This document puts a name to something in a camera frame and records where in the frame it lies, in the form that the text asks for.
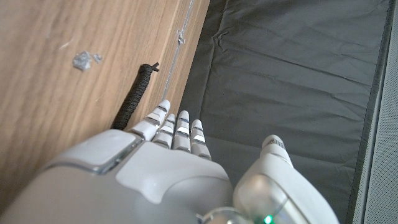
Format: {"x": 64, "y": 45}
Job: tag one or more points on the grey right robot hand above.
{"x": 140, "y": 186}

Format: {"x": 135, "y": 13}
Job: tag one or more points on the small silver tape scrap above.
{"x": 97, "y": 58}

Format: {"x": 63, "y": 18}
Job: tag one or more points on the grey tape outline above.
{"x": 177, "y": 56}

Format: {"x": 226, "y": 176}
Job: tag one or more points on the large silver tape scrap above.
{"x": 82, "y": 60}

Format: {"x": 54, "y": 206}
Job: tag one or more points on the black fabric backdrop curtain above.
{"x": 295, "y": 77}

